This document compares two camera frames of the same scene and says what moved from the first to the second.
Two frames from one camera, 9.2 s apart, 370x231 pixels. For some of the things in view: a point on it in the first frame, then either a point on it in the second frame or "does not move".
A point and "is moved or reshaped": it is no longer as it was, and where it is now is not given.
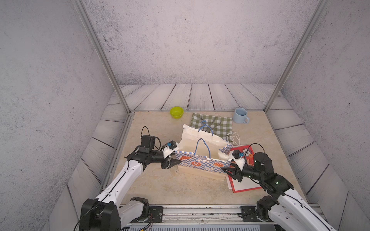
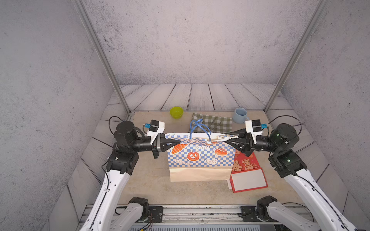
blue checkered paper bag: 194,166 is moved or reshaped
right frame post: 319,11 does not move
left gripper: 165,163 -> 160,145
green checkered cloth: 218,126 does not move
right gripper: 234,173 -> 247,146
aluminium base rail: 203,215 does not move
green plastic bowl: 176,112 does not move
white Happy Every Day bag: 224,155 -> 229,184
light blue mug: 240,116 does not move
